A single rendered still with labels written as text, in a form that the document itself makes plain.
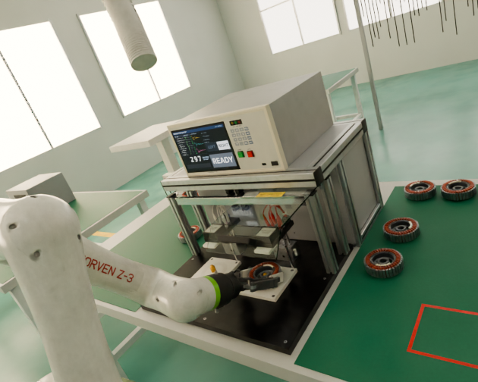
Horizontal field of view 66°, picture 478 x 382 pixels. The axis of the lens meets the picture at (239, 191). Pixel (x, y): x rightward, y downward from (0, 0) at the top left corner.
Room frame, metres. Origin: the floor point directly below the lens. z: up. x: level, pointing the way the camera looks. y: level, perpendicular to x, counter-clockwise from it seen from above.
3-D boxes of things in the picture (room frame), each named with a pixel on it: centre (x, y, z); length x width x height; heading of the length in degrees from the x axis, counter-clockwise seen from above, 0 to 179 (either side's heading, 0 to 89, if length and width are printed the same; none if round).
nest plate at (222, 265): (1.20, 0.19, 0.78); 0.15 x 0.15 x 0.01; 46
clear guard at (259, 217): (0.97, -0.05, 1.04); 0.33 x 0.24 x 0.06; 136
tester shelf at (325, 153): (1.34, -0.12, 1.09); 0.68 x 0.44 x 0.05; 46
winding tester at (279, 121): (1.34, -0.13, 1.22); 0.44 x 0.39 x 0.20; 46
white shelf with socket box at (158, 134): (2.16, 0.36, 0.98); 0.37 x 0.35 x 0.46; 46
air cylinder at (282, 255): (1.13, -0.08, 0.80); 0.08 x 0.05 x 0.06; 46
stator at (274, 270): (1.03, 0.02, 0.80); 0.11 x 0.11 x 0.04
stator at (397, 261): (0.92, -0.34, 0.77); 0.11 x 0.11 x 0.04
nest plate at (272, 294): (1.03, 0.01, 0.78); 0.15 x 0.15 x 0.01; 46
